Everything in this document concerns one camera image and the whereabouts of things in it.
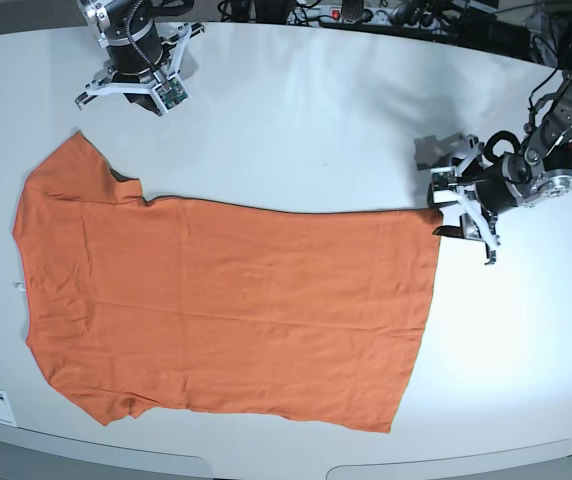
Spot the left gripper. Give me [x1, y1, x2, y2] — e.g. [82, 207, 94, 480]
[414, 133, 531, 265]

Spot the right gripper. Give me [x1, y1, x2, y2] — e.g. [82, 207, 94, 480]
[75, 20, 205, 108]

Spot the orange T-shirt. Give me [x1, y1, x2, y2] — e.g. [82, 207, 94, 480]
[13, 134, 442, 433]

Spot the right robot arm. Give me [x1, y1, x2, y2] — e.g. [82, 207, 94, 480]
[75, 0, 204, 116]

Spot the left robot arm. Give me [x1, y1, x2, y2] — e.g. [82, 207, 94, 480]
[427, 73, 572, 265]

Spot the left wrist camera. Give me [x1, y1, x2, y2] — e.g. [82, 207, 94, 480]
[427, 169, 459, 208]

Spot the power strip with red switch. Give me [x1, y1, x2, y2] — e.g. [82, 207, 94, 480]
[286, 1, 463, 33]

